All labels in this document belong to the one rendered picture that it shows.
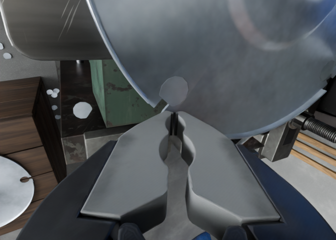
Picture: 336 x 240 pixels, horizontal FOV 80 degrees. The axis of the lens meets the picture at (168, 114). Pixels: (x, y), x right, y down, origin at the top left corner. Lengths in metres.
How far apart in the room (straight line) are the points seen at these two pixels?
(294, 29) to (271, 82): 0.04
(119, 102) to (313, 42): 0.22
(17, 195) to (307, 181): 1.68
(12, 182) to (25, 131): 0.17
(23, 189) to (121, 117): 0.51
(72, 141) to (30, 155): 0.35
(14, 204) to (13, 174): 0.11
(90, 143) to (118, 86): 0.09
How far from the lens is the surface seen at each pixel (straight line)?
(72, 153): 0.34
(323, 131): 0.31
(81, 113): 0.28
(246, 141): 0.21
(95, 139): 0.31
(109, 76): 0.27
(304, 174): 1.80
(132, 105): 0.29
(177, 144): 0.30
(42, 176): 0.72
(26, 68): 0.94
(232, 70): 0.17
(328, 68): 0.27
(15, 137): 0.65
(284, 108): 0.24
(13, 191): 0.76
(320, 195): 1.81
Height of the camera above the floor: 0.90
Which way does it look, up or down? 52 degrees down
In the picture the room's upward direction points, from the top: 136 degrees clockwise
